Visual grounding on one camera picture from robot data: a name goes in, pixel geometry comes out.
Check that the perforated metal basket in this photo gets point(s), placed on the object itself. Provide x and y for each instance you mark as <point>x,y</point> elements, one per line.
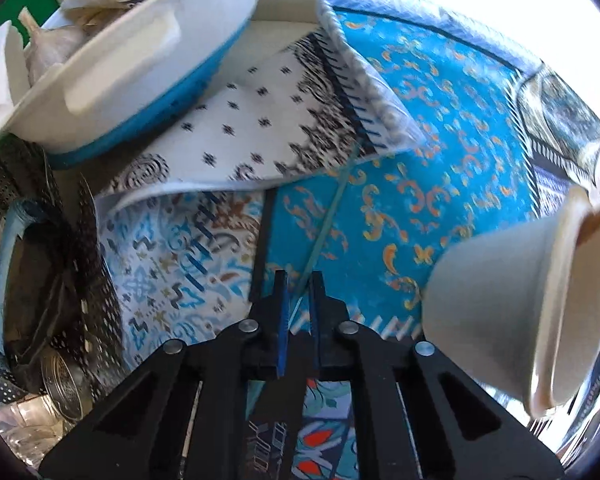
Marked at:
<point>100,320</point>

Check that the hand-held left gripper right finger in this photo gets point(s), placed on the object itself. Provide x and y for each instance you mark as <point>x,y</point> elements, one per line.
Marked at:
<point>316,325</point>

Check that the pale blue patterned cloth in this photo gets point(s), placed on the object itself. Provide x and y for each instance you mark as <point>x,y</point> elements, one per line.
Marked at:
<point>180,270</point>

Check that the dark paisley mat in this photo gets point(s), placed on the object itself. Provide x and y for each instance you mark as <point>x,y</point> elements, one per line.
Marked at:
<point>560,125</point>

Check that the garlic bulb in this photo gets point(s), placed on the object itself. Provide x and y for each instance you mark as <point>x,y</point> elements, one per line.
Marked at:
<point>50,45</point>

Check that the white paper cup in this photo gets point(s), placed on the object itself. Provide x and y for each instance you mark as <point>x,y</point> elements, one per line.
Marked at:
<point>485,300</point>

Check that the white and blue basin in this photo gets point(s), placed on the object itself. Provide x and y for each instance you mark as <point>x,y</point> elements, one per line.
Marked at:
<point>145,70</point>

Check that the white black patterned cloth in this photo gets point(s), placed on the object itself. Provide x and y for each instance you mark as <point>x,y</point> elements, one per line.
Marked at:
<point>260,125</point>

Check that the light blue plastic item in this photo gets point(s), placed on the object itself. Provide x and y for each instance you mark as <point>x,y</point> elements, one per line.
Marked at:
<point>11,240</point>

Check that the pale thin chopstick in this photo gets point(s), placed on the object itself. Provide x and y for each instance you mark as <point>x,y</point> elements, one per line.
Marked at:
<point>325,220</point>

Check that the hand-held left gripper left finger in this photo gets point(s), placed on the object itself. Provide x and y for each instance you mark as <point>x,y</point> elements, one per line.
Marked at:
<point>280,325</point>

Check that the black plastic bag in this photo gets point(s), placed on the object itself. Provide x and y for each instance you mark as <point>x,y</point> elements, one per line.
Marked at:
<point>50,305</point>

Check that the clear glass jar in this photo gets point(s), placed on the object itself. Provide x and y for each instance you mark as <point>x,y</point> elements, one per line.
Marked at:
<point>35,420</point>

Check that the blue patterned mat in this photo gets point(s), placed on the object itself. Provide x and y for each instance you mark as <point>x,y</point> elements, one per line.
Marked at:
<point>430,135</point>

